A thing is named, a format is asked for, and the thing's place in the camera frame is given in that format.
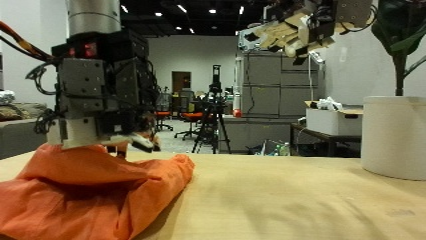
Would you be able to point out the white cardboard box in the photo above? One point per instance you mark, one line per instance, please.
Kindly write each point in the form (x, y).
(328, 123)

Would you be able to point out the grey box device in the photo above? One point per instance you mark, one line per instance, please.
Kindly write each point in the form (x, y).
(243, 45)

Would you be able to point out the ceiling strip light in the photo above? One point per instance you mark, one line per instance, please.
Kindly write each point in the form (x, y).
(182, 8)
(242, 10)

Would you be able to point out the grey metal cabinet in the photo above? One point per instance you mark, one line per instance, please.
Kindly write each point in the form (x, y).
(267, 83)

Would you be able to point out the brown door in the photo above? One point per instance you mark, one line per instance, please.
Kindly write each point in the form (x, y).
(181, 83)

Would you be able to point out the orange button shirt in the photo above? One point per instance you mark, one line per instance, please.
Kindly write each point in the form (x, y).
(89, 193)

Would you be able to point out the crinkled silver bag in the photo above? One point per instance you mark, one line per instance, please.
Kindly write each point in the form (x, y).
(6, 97)

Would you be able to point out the green leafy plant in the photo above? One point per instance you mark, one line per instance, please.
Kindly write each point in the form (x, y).
(399, 80)

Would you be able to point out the grey sofa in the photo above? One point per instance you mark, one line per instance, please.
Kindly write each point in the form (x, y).
(22, 136)

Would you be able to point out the black camera tripod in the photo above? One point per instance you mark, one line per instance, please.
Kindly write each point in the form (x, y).
(215, 86)

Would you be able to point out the dark side table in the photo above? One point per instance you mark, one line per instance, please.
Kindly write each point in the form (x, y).
(328, 137)

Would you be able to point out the red ball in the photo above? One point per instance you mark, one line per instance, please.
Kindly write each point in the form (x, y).
(238, 113)

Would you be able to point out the grey low counter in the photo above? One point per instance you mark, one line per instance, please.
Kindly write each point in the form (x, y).
(248, 133)

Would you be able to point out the round ceiling light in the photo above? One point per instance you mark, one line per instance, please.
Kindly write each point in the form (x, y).
(212, 11)
(159, 14)

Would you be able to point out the brown patterned cushion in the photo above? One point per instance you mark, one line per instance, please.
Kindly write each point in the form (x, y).
(11, 113)

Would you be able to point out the white plastic bag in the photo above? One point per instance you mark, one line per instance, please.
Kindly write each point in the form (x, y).
(328, 104)

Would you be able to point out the clear plastic bottle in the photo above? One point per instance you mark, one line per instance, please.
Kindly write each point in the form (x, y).
(284, 150)

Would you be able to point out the white plant pot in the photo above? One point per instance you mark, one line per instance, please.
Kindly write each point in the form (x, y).
(395, 140)

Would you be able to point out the orange seat office chair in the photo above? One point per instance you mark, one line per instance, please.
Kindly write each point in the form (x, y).
(192, 116)
(165, 114)

